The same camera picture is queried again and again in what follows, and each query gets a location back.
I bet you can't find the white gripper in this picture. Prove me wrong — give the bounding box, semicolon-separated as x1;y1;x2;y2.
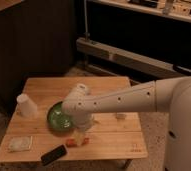
72;115;93;139

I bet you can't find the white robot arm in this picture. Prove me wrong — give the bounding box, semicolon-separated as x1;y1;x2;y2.
62;76;191;171

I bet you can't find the white sponge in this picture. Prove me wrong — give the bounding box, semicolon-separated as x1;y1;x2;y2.
8;136;32;152

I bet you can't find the green bowl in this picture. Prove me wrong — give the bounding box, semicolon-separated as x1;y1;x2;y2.
47;102;74;132

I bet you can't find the wooden folding table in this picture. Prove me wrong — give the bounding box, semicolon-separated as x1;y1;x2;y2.
0;77;148;162

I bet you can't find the small clear bottle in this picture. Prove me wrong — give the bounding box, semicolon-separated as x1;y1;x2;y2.
115;113;127;119

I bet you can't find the black smartphone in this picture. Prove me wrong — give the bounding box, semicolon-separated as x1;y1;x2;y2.
41;145;67;166

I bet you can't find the white upside-down cup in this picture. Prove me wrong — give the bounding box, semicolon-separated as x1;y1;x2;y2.
17;93;38;117

